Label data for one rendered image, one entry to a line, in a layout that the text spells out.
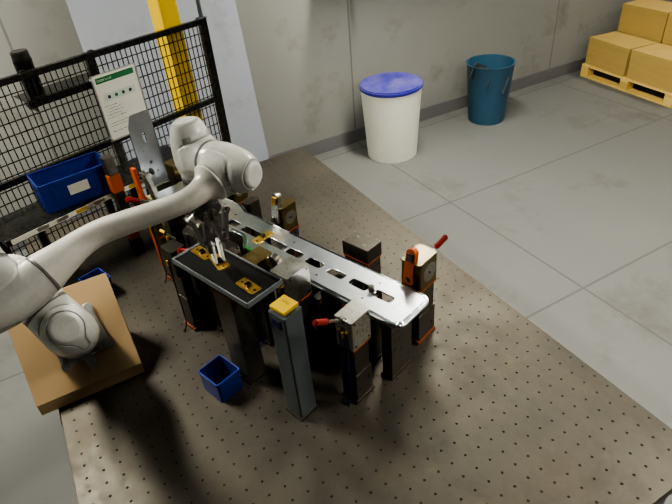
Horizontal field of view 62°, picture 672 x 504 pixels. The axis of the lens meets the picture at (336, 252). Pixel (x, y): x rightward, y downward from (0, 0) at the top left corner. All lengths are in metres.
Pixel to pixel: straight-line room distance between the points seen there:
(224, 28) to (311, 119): 1.16
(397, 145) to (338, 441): 3.24
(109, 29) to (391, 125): 2.13
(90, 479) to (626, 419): 1.64
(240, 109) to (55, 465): 2.58
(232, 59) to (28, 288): 3.05
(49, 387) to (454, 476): 1.35
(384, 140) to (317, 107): 0.65
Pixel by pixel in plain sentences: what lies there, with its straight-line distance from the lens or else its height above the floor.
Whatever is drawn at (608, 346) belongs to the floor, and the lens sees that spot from 3.23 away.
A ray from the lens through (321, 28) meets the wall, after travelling 4.72.
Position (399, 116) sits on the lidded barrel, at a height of 0.42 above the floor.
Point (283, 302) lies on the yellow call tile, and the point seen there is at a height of 1.16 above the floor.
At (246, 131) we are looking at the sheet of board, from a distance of 4.28.
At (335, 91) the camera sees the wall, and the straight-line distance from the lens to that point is 4.92.
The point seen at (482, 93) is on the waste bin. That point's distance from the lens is 5.32.
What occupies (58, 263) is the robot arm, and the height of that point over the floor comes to 1.48.
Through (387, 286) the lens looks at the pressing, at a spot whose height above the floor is 1.00.
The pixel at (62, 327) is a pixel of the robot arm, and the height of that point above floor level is 1.07.
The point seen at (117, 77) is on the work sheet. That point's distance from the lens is 2.83.
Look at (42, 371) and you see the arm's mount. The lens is 2.18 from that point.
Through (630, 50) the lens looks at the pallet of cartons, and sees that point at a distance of 6.36.
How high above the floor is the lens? 2.19
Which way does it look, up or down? 36 degrees down
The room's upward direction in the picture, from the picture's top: 5 degrees counter-clockwise
